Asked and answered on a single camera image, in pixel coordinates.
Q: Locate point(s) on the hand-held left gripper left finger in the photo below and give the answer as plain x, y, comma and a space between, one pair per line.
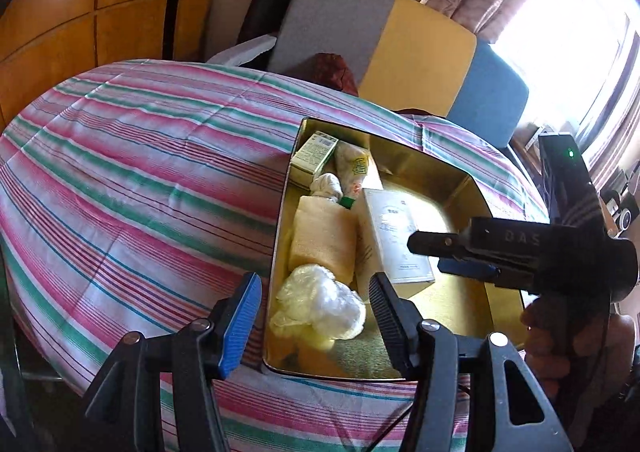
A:
242, 327

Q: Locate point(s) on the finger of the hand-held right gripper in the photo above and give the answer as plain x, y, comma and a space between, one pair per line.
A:
470, 269
435, 244

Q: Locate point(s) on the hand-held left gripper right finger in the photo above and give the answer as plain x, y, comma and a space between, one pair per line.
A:
387, 322

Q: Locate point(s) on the gold metal tin box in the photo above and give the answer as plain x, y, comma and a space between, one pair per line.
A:
450, 322

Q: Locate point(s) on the clear plastic bag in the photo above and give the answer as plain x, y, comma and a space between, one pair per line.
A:
320, 304

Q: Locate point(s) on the yellow sponge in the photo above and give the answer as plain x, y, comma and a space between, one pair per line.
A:
322, 237

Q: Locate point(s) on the cream yellow tube packet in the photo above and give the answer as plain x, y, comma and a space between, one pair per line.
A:
355, 167

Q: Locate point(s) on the white cloth wad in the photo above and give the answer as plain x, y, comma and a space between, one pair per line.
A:
327, 187

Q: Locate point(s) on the green white small box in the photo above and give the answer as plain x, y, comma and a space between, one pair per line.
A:
315, 152

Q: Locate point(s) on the person's right forearm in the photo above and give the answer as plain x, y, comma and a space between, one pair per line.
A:
622, 357

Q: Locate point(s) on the person's right hand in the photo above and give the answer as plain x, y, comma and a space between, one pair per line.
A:
560, 332

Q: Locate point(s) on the black speaker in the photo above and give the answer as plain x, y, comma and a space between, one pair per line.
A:
625, 214

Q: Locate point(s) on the beige striped curtain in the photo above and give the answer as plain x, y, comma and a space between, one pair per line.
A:
620, 132

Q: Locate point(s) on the striped pink green blanket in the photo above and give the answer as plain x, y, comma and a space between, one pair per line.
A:
125, 182

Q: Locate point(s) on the grey yellow blue sofa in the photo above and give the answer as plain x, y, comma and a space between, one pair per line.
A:
425, 47

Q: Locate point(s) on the dark red cloth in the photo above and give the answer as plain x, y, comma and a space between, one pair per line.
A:
335, 72

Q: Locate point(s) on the wooden wardrobe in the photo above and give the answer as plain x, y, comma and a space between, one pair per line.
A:
100, 7

